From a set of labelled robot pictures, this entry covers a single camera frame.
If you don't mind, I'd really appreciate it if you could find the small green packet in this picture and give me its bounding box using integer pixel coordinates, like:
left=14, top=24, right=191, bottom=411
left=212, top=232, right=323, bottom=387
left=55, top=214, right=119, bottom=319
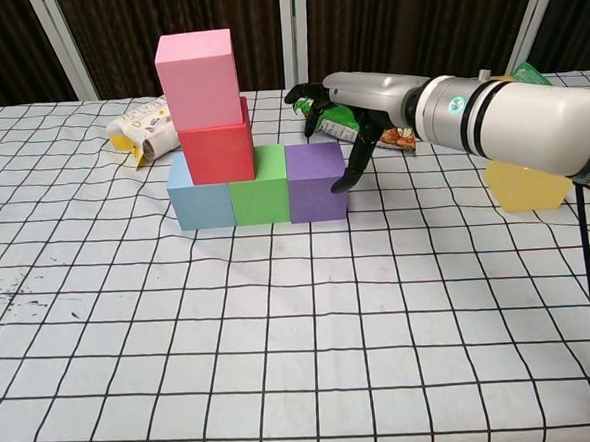
left=509, top=59, right=553, bottom=89

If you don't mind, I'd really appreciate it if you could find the blue foam cube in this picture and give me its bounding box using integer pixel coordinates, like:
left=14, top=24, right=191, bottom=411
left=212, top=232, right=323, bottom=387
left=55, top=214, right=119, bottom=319
left=164, top=149, right=236, bottom=233

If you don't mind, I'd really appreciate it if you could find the yellow foam cube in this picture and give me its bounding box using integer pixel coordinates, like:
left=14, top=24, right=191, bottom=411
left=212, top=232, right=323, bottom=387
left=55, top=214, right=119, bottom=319
left=482, top=156, right=576, bottom=214

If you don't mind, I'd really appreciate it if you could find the purple foam cube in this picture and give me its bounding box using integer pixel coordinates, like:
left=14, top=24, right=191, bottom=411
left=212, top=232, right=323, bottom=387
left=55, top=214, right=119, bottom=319
left=283, top=141, right=351, bottom=224

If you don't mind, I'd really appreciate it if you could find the red foam cube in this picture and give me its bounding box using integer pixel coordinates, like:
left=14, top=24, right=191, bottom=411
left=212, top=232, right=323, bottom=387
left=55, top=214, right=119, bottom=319
left=174, top=95, right=258, bottom=187

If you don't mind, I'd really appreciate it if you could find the white black checkered tablecloth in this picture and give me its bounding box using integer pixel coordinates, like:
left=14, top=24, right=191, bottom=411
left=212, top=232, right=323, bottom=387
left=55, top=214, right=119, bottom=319
left=0, top=69, right=590, bottom=442

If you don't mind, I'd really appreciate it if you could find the white cracker package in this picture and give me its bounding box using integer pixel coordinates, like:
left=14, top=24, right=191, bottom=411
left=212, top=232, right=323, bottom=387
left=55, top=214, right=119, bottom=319
left=104, top=95, right=182, bottom=172

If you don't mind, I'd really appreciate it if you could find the green foam cube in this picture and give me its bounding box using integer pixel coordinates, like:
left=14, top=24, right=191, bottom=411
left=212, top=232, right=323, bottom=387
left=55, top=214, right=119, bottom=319
left=224, top=143, right=292, bottom=228

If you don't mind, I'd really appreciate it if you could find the pink foam cube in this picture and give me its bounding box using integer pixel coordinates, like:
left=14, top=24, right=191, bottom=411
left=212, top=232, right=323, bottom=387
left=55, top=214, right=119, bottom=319
left=152, top=27, right=244, bottom=133

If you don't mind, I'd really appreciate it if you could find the green snack bag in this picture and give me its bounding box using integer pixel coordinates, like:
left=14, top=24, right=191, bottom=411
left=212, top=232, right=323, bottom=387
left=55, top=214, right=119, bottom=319
left=291, top=91, right=418, bottom=160

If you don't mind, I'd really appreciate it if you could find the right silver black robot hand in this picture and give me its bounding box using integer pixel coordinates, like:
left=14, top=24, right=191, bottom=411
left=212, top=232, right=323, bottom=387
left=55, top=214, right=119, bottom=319
left=282, top=66, right=437, bottom=197

